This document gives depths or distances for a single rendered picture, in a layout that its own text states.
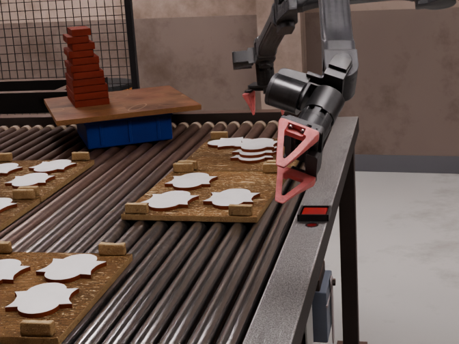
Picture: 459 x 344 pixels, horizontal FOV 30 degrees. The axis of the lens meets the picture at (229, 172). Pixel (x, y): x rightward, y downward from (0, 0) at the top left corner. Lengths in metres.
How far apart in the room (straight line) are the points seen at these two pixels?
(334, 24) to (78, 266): 0.72
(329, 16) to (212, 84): 4.58
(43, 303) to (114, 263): 0.24
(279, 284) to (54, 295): 0.44
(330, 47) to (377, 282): 2.66
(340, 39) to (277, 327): 0.52
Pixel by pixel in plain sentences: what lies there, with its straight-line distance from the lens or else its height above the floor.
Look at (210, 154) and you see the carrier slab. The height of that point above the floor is 0.94.
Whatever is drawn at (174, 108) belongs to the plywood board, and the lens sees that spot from 2.95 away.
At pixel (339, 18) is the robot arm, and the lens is 1.57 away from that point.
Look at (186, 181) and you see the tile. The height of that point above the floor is 0.95.
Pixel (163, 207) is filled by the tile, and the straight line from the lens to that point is 2.13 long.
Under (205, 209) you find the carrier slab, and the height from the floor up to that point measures 0.94.
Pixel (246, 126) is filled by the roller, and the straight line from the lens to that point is 3.15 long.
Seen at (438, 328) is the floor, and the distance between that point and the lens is 3.64.
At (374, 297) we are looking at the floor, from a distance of 3.91.
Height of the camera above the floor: 1.57
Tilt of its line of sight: 15 degrees down
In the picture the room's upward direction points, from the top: 4 degrees counter-clockwise
